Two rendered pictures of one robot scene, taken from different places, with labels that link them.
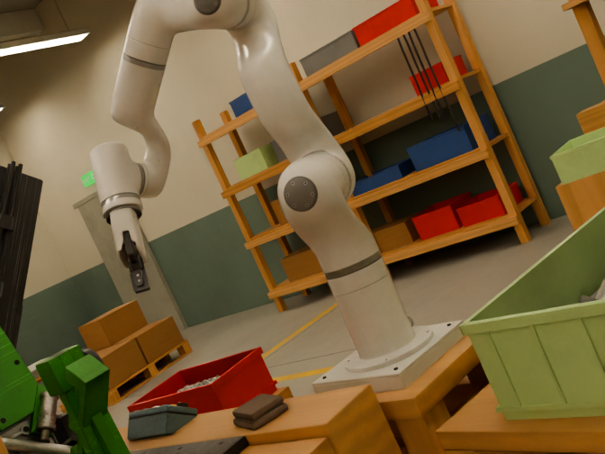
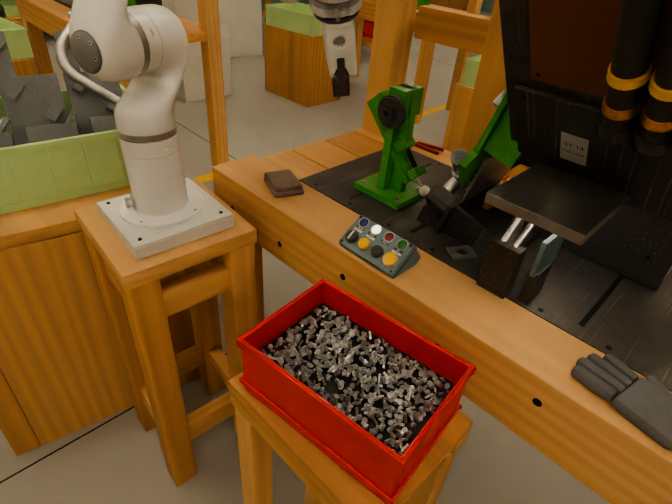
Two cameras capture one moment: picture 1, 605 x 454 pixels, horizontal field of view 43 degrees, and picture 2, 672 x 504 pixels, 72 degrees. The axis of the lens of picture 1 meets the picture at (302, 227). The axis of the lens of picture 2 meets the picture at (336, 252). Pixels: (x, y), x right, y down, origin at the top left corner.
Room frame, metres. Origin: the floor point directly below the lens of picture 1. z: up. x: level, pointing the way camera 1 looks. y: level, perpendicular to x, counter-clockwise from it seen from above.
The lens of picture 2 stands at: (2.45, 0.37, 1.47)
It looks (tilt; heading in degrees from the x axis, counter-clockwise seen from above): 36 degrees down; 181
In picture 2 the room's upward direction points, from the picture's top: 5 degrees clockwise
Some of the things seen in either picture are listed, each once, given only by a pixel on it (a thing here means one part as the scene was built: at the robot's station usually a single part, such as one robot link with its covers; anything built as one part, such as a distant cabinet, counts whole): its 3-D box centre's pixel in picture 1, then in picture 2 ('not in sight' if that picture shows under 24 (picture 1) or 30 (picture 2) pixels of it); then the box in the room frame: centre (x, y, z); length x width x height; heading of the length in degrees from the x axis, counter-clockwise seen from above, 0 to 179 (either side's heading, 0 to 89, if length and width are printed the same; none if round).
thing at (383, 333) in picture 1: (371, 309); (155, 171); (1.53, -0.06, 0.97); 0.19 x 0.19 x 0.18
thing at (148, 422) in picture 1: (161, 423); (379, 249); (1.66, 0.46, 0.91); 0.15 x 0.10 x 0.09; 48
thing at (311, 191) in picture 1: (326, 214); (148, 71); (1.49, -0.05, 1.19); 0.19 x 0.12 x 0.24; 159
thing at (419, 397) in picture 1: (400, 374); (165, 225); (1.53, -0.05, 0.83); 0.32 x 0.32 x 0.04; 44
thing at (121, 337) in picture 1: (115, 351); not in sight; (7.93, 2.29, 0.37); 1.20 x 0.80 x 0.74; 145
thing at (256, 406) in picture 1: (258, 411); (283, 182); (1.41, 0.22, 0.91); 0.10 x 0.08 x 0.03; 27
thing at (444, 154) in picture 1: (351, 167); not in sight; (7.28, -0.65, 1.10); 3.01 x 0.55 x 2.20; 47
